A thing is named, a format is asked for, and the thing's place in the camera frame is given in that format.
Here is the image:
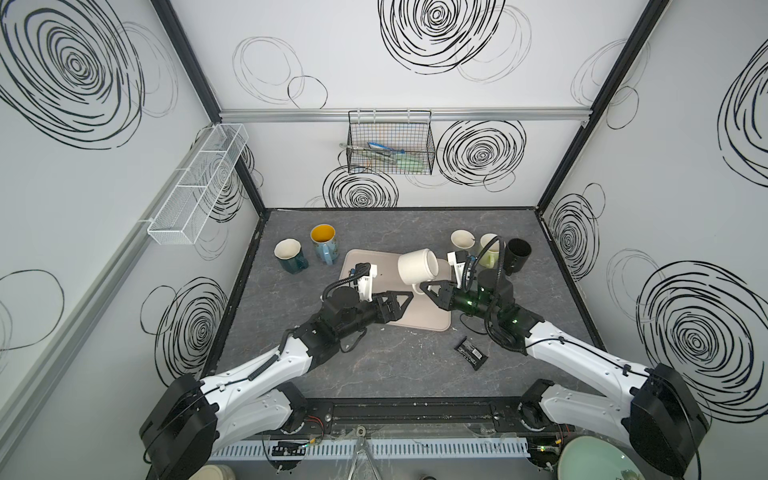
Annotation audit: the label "cream white mug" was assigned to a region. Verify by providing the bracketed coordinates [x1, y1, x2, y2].
[397, 248, 439, 296]

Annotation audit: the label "white slotted cable duct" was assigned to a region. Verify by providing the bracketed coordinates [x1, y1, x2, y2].
[210, 437, 530, 461]

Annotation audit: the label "beige round object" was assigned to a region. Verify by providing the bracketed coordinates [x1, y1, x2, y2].
[190, 464, 236, 480]

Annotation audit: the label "white wire shelf basket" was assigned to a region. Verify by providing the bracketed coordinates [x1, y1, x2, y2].
[147, 123, 249, 246]

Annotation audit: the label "utensils in wire basket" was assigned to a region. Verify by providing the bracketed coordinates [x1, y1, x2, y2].
[344, 142, 425, 173]

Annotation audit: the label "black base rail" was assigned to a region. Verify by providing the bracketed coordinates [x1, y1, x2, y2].
[263, 393, 652, 436]

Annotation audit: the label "blue butterfly mug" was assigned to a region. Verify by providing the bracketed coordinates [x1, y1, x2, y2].
[310, 224, 339, 265]

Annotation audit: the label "dark green mug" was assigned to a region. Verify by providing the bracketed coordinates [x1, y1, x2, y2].
[273, 238, 309, 274]

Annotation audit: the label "grey mug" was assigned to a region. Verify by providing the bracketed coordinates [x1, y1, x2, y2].
[450, 229, 476, 253]

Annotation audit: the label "light green mug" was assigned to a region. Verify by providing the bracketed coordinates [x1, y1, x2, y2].
[478, 233, 500, 269]

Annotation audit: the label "black mug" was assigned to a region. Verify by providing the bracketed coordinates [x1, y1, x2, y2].
[503, 238, 532, 276]

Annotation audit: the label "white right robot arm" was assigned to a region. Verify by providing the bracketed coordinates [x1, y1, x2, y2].
[411, 236, 710, 479]

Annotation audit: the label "black wire basket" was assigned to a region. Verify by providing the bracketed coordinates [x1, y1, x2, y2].
[341, 109, 436, 176]

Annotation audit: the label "beige plastic tray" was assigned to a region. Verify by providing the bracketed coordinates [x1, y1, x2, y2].
[340, 249, 451, 332]

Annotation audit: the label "light green plate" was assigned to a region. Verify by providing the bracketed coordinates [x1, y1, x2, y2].
[557, 436, 644, 480]

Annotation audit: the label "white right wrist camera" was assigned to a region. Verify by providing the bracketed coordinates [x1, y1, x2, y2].
[447, 250, 474, 288]

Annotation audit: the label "black snack packet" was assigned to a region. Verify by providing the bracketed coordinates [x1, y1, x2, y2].
[454, 337, 488, 371]

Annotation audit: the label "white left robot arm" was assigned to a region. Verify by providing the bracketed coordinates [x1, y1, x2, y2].
[139, 263, 414, 479]

